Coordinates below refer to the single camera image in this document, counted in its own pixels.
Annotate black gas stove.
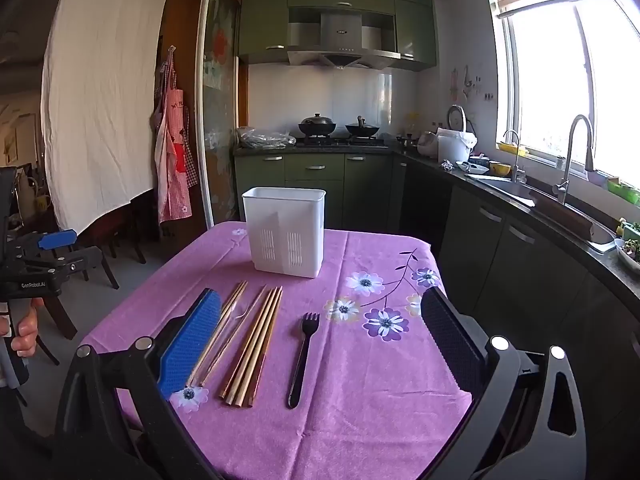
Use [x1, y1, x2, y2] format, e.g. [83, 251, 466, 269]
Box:
[295, 135, 391, 149]

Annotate purple floral tablecloth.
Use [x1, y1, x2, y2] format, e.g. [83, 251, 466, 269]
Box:
[77, 220, 476, 480]

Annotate white plastic utensil holder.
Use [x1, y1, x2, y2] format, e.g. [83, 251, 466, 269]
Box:
[242, 186, 327, 279]

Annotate black plastic fork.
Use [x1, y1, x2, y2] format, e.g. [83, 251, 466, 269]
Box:
[286, 312, 321, 409]

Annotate wooden cutting board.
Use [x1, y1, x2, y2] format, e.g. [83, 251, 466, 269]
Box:
[529, 190, 594, 235]

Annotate black wok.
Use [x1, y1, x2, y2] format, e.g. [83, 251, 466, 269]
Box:
[345, 116, 382, 140]

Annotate clear plastic spoon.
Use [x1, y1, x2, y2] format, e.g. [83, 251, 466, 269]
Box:
[201, 285, 268, 389]

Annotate dark wooden chair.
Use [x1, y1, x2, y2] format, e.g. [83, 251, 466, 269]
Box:
[35, 205, 122, 343]

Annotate sliding glass door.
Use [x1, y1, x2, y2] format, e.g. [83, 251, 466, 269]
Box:
[195, 0, 247, 231]

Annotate plate of food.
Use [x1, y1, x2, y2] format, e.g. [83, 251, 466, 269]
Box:
[614, 237, 640, 274]

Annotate steel sink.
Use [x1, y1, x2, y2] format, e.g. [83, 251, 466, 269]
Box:
[479, 175, 537, 200]

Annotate kitchen window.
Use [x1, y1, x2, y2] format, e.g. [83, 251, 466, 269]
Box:
[492, 0, 640, 188]

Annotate green container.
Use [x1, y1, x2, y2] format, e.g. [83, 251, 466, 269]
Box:
[606, 177, 640, 205]

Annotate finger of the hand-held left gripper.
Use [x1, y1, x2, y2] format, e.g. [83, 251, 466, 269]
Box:
[30, 246, 103, 281]
[10, 229, 78, 261]

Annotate black lidded pot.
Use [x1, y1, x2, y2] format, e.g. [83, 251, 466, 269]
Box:
[299, 113, 337, 137]

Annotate red checkered apron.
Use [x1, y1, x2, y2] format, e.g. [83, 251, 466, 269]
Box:
[151, 47, 199, 226]

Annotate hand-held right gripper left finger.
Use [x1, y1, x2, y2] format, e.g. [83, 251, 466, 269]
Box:
[52, 287, 223, 480]

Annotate green upper cabinets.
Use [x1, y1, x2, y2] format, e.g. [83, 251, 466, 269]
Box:
[237, 0, 438, 72]

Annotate white cloth sheet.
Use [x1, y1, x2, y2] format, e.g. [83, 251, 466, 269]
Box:
[42, 0, 171, 236]

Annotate dark lower cabinets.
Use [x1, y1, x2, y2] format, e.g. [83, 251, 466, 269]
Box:
[400, 157, 640, 411]

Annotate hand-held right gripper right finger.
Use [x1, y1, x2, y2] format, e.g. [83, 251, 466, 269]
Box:
[420, 285, 588, 480]

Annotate white bucket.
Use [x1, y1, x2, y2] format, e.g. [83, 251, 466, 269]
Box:
[437, 128, 477, 164]

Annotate green cabinets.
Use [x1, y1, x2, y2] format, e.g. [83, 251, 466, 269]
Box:
[237, 0, 438, 72]
[234, 152, 408, 231]

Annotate person's left hand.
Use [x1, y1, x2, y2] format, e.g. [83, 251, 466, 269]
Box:
[10, 299, 45, 357]

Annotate wooden chopstick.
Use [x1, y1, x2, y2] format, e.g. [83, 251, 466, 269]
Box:
[226, 287, 274, 405]
[189, 281, 247, 387]
[232, 287, 277, 406]
[250, 287, 285, 407]
[219, 287, 271, 403]
[199, 282, 250, 388]
[244, 287, 282, 407]
[238, 287, 280, 407]

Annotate dark kitchen countertop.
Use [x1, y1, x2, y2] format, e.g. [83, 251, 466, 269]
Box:
[234, 142, 640, 286]

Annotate green lower cabinets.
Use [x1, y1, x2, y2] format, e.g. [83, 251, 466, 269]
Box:
[234, 152, 408, 231]

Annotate clear plastic bag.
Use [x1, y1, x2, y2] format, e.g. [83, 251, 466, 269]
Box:
[236, 126, 297, 150]

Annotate tall chrome faucet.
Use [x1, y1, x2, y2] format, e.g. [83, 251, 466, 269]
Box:
[552, 114, 596, 205]

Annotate small chrome faucet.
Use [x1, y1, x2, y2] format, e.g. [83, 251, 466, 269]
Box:
[502, 129, 527, 184]

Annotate steel range hood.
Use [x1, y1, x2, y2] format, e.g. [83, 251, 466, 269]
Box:
[286, 7, 402, 70]

